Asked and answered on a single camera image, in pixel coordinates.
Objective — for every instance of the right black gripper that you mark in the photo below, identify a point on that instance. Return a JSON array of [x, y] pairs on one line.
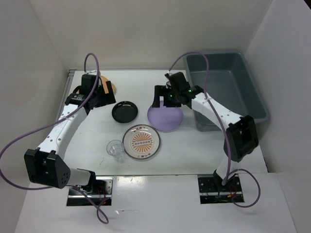
[[160, 91]]

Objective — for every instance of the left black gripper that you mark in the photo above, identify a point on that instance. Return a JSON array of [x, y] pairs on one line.
[[108, 98]]

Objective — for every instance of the purple round plate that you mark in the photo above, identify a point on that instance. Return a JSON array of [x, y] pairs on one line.
[[165, 119]]

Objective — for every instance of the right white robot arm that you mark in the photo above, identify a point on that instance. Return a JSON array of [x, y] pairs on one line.
[[240, 131]]

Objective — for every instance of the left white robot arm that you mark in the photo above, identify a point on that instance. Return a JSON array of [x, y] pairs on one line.
[[45, 165]]

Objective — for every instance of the grey plastic bin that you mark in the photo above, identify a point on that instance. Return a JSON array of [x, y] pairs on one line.
[[228, 79]]

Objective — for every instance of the black round plate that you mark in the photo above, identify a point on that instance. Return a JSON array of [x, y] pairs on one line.
[[124, 112]]

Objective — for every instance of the clear plastic cup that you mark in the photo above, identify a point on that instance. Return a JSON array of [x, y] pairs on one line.
[[115, 149]]

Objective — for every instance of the orange patterned round plate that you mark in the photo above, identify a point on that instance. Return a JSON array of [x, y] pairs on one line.
[[141, 142]]

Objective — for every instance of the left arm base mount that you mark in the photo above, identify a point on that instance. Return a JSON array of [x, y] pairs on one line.
[[103, 190]]

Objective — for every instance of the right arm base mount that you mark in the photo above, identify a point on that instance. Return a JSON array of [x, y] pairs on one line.
[[211, 193]]

